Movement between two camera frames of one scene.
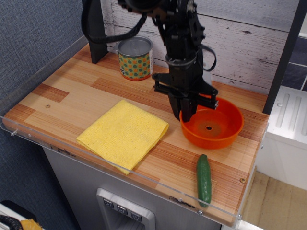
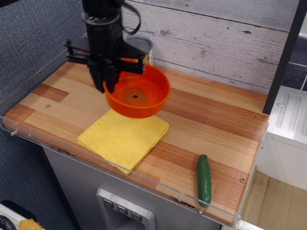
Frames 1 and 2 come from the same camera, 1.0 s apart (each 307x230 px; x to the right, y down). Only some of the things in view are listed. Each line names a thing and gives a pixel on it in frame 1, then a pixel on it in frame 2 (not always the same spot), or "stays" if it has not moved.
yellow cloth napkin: [123, 134] stays
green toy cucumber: [204, 178] stays
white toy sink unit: [282, 153] stays
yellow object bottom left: [30, 224] stays
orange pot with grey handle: [208, 128] → [141, 96]
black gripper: [186, 78] → [105, 51]
